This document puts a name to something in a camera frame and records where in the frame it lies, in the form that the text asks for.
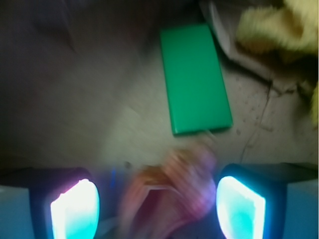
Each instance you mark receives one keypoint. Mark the yellow folded cloth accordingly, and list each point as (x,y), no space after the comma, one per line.
(291,30)

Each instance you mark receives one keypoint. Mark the green rectangular block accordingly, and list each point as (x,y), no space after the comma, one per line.
(196,93)

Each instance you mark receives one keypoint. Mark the brown spiral sea shell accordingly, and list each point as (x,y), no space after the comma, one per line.
(161,199)

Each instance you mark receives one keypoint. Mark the crumpled brown paper bag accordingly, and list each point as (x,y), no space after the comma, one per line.
(82,84)

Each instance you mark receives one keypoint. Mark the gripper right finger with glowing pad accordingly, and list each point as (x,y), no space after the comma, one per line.
(269,201)

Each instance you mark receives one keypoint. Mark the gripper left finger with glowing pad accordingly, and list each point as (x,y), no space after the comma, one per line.
(48,203)

